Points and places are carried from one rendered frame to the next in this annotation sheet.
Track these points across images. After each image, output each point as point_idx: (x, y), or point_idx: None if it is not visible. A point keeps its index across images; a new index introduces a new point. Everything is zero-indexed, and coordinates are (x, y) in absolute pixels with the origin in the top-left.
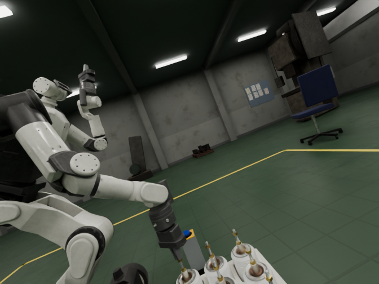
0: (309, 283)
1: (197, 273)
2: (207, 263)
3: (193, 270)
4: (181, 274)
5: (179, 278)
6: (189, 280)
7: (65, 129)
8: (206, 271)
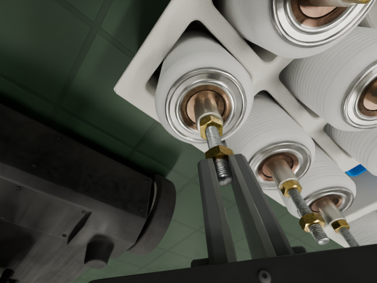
0: None
1: (242, 72)
2: (279, 7)
3: (217, 74)
4: (171, 106)
5: (176, 125)
6: (230, 119)
7: None
8: (282, 49)
